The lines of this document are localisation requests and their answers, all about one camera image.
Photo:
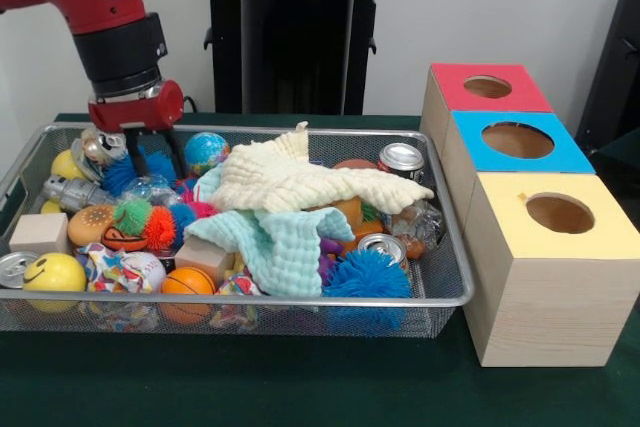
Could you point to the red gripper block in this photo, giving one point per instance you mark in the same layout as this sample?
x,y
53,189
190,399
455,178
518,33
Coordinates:
x,y
135,112

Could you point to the clear packet of orange snacks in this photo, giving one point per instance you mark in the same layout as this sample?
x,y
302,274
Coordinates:
x,y
417,232

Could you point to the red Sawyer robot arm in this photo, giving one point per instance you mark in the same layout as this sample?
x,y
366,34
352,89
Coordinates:
x,y
100,7

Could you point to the wooden box with three holes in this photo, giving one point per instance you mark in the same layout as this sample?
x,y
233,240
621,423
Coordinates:
x,y
550,297

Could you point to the blue spiky rubber ball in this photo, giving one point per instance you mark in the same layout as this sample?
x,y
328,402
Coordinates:
x,y
117,174

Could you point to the blue green globe ball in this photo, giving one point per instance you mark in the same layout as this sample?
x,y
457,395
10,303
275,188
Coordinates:
x,y
206,152

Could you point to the toy hamburger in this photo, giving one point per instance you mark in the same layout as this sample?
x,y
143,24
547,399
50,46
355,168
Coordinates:
x,y
90,224

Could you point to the small white baseball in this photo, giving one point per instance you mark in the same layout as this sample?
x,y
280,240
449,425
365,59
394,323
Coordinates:
x,y
152,269

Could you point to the cream waffle cloth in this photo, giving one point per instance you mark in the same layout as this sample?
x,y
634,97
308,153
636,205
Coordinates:
x,y
280,182

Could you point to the small orange basketball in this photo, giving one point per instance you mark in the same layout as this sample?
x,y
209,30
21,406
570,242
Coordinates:
x,y
189,281

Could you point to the plain wooden cube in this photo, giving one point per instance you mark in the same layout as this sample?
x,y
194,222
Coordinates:
x,y
37,234

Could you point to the yellow smiley ball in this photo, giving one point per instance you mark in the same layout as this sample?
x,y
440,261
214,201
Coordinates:
x,y
55,272

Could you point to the mint waffle cloth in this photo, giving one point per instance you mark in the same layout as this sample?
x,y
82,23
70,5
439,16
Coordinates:
x,y
290,252

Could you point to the blue furry monster toy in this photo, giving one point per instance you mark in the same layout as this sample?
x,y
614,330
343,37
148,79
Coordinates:
x,y
367,274

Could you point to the dark green side table cloth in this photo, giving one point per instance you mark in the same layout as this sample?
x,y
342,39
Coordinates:
x,y
617,167

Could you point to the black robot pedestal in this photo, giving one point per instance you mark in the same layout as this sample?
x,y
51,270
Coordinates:
x,y
300,47

